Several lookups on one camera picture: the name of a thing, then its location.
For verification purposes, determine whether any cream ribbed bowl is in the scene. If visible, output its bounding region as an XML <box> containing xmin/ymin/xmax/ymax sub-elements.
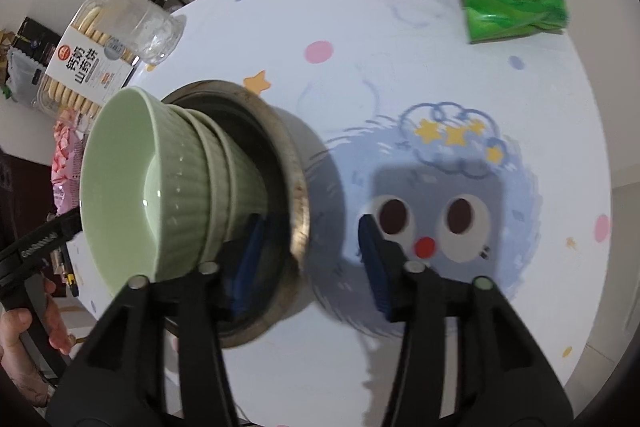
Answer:
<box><xmin>187</xmin><ymin>104</ymin><xmax>237</xmax><ymax>258</ymax></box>

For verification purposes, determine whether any pink snack packet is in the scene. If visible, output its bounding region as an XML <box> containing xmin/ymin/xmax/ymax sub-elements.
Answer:
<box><xmin>50</xmin><ymin>119</ymin><xmax>101</xmax><ymax>215</ymax></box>

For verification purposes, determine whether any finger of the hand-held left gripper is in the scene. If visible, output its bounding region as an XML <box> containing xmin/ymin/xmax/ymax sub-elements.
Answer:
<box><xmin>0</xmin><ymin>208</ymin><xmax>84</xmax><ymax>276</ymax></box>

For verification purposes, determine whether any clear glass cup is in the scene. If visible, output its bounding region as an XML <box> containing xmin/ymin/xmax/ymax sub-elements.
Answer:
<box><xmin>107</xmin><ymin>0</ymin><xmax>186</xmax><ymax>68</ymax></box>

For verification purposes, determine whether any person's left hand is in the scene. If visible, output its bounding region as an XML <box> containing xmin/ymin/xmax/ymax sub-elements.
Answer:
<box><xmin>0</xmin><ymin>278</ymin><xmax>77</xmax><ymax>394</ymax></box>

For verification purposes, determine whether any large stainless steel bowl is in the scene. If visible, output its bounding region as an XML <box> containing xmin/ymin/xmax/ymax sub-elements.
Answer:
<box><xmin>162</xmin><ymin>79</ymin><xmax>328</xmax><ymax>350</ymax></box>

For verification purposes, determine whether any black patterned box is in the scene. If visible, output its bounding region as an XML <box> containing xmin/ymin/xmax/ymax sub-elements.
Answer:
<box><xmin>14</xmin><ymin>17</ymin><xmax>57</xmax><ymax>68</ymax></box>

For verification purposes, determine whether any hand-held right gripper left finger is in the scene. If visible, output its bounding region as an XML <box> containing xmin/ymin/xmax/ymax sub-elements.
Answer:
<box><xmin>45</xmin><ymin>212</ymin><xmax>271</xmax><ymax>427</ymax></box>

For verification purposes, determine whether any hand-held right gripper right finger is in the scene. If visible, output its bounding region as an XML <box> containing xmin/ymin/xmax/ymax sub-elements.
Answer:
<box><xmin>357</xmin><ymin>214</ymin><xmax>576</xmax><ymax>427</ymax></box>

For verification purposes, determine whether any white zigzag-edged bag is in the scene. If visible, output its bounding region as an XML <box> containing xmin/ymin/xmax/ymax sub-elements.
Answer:
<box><xmin>7</xmin><ymin>49</ymin><xmax>42</xmax><ymax>108</ymax></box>

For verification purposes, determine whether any clear biscuit box white label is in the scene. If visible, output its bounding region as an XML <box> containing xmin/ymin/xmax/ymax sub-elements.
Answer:
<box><xmin>37</xmin><ymin>0</ymin><xmax>147</xmax><ymax>118</ymax></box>

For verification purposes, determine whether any light green ribbed bowl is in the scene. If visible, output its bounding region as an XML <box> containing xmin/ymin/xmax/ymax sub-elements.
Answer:
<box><xmin>80</xmin><ymin>87</ymin><xmax>217</xmax><ymax>298</ymax></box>
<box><xmin>217</xmin><ymin>127</ymin><xmax>274</xmax><ymax>244</ymax></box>

